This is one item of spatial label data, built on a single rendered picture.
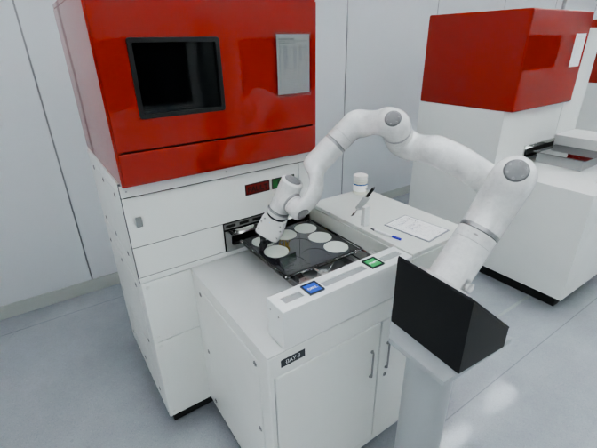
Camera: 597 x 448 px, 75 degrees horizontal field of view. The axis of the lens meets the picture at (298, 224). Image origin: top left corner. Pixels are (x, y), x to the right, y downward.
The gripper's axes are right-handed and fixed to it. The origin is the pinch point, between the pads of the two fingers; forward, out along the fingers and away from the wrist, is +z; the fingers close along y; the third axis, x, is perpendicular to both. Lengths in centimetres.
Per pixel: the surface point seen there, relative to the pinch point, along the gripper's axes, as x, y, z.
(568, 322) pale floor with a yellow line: 113, 184, 16
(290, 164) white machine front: 30.8, -8.5, -23.6
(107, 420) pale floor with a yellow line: -31, -29, 115
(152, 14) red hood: -13, -58, -63
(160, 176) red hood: -18.0, -40.2, -16.7
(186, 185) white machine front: -7.0, -35.3, -11.5
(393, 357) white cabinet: -4, 67, 14
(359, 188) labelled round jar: 54, 24, -20
